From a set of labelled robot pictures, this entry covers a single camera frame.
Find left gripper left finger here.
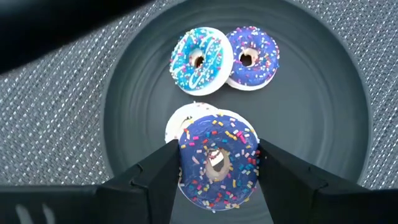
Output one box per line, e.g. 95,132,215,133
99,139,182,224

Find navy donut multicolour sprinkles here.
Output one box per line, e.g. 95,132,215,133
177,113,261,214

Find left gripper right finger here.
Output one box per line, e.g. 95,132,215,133
257,138,370,224

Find dark grey round plate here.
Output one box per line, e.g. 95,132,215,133
99,0,373,224

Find small blue white-drizzle donut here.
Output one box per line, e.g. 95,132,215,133
169,27,234,96

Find violet donut pink white sprinkles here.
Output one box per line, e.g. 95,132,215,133
225,26,280,91

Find grey woven placemat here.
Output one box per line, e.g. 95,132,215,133
0,0,398,190

